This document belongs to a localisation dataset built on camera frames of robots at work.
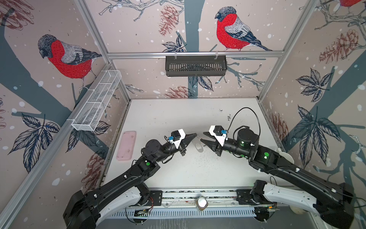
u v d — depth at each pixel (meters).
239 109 0.46
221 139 0.51
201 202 0.64
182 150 0.56
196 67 1.06
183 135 0.53
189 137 0.60
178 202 0.73
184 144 0.58
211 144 0.57
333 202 0.40
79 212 0.39
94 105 0.76
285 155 0.78
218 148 0.54
